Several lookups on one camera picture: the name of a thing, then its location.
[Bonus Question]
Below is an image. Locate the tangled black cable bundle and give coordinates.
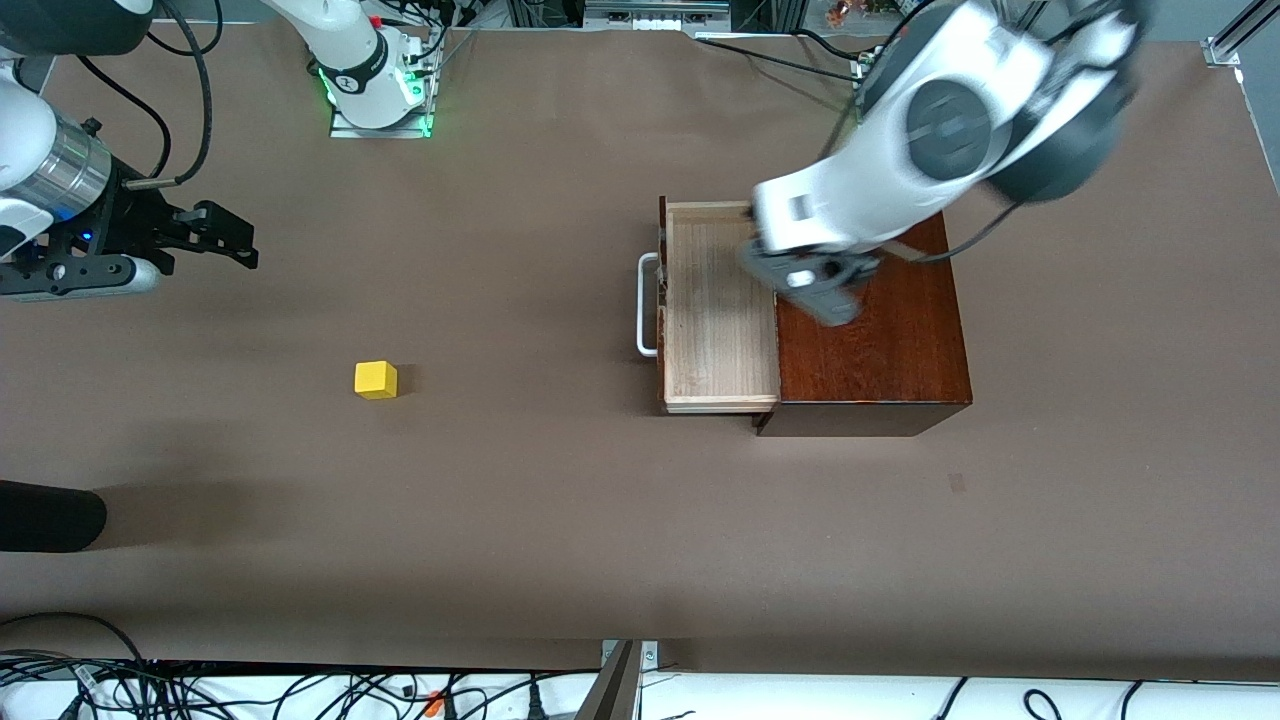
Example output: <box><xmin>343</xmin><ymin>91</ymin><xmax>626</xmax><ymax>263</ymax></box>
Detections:
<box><xmin>0</xmin><ymin>650</ymin><xmax>601</xmax><ymax>720</ymax></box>

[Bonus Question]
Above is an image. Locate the black cylindrical object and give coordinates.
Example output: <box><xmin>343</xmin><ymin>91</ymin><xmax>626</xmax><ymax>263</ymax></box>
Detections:
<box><xmin>0</xmin><ymin>479</ymin><xmax>109</xmax><ymax>554</ymax></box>

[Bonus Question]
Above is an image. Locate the grey metal strut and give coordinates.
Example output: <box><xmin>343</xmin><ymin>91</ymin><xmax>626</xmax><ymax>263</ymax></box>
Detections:
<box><xmin>575</xmin><ymin>640</ymin><xmax>643</xmax><ymax>720</ymax></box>

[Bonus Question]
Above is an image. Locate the dark brown wooden cabinet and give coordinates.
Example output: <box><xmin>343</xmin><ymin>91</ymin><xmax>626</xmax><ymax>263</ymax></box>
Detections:
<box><xmin>757</xmin><ymin>205</ymin><xmax>974</xmax><ymax>438</ymax></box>

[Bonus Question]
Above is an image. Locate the light wood drawer white handle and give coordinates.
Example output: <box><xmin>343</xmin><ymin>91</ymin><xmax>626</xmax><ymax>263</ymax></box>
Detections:
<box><xmin>637</xmin><ymin>195</ymin><xmax>782</xmax><ymax>416</ymax></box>

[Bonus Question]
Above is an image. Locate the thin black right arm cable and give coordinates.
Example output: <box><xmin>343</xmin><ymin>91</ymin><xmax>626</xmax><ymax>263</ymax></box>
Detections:
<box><xmin>75</xmin><ymin>55</ymin><xmax>173</xmax><ymax>183</ymax></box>

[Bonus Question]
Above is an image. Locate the silver rack device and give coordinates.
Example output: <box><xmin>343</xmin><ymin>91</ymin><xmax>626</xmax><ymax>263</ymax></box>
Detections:
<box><xmin>583</xmin><ymin>0</ymin><xmax>732</xmax><ymax>31</ymax></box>

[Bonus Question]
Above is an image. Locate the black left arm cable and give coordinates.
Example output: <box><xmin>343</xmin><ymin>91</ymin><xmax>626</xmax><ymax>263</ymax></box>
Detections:
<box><xmin>940</xmin><ymin>200</ymin><xmax>1023</xmax><ymax>264</ymax></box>

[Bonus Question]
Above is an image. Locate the aluminum profile rail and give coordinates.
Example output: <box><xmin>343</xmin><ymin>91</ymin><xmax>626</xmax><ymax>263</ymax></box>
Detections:
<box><xmin>1203</xmin><ymin>0</ymin><xmax>1280</xmax><ymax>69</ymax></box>

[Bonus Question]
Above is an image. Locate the yellow cube block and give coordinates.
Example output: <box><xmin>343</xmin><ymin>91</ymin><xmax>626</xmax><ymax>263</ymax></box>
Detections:
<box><xmin>354</xmin><ymin>360</ymin><xmax>399</xmax><ymax>401</ymax></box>

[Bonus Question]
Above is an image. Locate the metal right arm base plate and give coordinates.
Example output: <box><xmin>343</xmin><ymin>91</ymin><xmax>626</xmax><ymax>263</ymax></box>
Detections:
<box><xmin>328</xmin><ymin>35</ymin><xmax>442</xmax><ymax>140</ymax></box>

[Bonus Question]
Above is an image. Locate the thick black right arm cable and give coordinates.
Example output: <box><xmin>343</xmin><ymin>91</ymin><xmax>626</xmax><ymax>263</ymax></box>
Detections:
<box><xmin>120</xmin><ymin>0</ymin><xmax>223</xmax><ymax>191</ymax></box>

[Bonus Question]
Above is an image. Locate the silver corner bracket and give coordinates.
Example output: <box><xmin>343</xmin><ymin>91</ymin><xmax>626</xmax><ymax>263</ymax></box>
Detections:
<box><xmin>600</xmin><ymin>638</ymin><xmax>661</xmax><ymax>669</ymax></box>

